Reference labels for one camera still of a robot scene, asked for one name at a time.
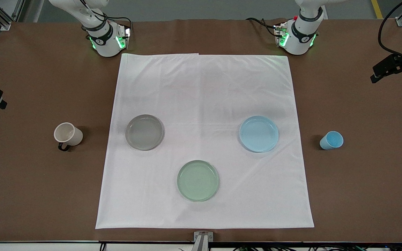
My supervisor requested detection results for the white mug black handle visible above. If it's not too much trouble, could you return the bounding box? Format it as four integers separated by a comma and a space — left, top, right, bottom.
54, 122, 83, 152

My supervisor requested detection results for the blue cup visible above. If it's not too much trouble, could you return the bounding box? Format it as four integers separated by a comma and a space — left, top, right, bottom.
319, 131, 344, 151

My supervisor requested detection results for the blue plate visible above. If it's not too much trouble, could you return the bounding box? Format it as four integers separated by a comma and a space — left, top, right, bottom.
239, 115, 279, 153

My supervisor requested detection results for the gray plate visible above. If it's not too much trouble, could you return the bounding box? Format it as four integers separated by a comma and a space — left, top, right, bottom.
125, 114, 165, 151

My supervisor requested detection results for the green plate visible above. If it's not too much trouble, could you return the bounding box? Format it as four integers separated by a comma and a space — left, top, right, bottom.
177, 160, 220, 202

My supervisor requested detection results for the white cloth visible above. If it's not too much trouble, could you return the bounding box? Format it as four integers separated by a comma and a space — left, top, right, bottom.
95, 53, 315, 229

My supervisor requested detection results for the black left arm base cable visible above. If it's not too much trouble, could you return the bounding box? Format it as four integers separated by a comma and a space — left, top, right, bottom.
246, 17, 282, 37

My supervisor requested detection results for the black arm base cable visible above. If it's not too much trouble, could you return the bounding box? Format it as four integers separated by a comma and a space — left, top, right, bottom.
246, 17, 282, 37
93, 10, 133, 35

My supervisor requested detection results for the black right arm base cable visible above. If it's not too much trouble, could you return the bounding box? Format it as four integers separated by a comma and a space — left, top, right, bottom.
93, 10, 133, 35

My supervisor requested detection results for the grey metal table bracket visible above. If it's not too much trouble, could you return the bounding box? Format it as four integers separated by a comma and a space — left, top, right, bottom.
192, 231, 214, 251

